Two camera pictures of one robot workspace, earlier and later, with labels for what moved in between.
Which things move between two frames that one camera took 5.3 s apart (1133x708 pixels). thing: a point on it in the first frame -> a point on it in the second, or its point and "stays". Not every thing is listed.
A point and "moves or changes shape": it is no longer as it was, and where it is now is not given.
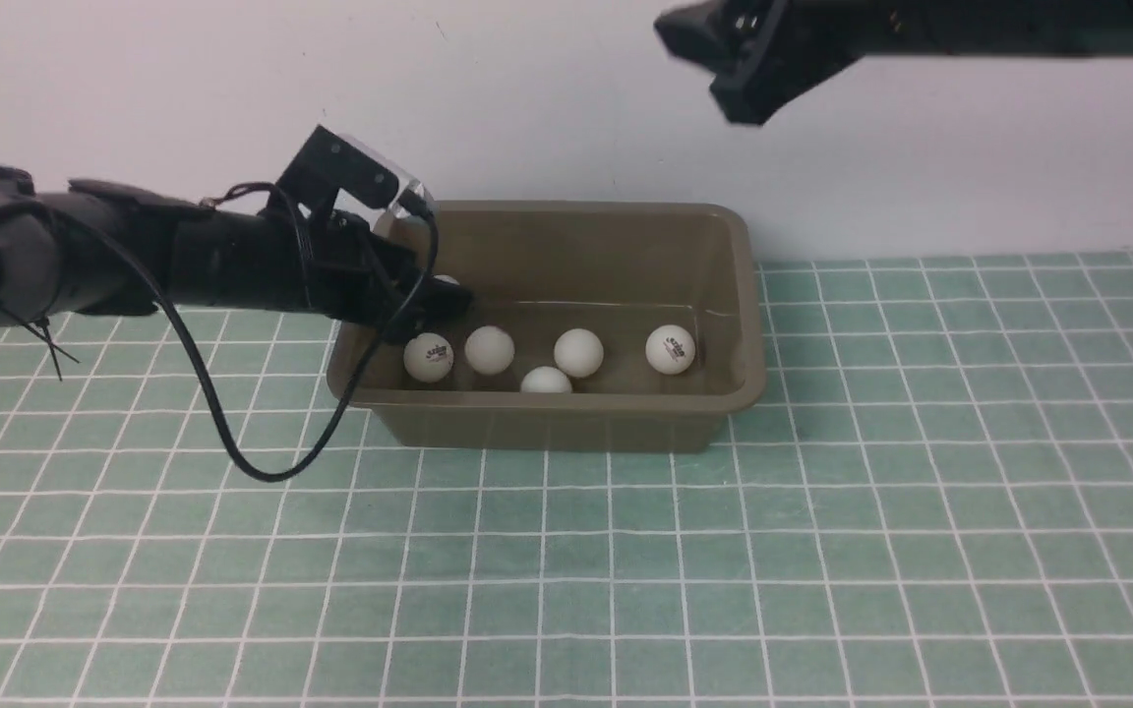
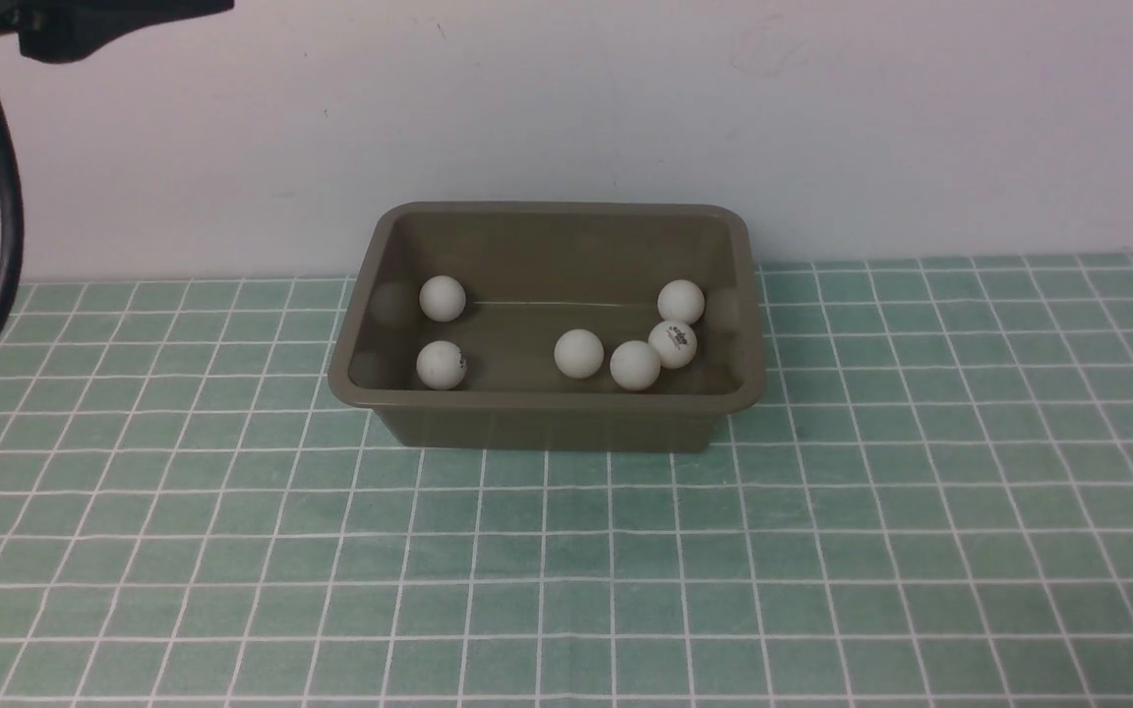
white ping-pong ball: x=670 y=349 stays
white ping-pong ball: x=489 y=350 moves or changes shape
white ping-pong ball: x=428 y=357 moves or changes shape
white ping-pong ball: x=578 y=352 stays
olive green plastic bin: x=593 y=326 stays
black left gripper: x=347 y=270 -> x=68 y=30
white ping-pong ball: x=545 y=380 -> x=634 y=365
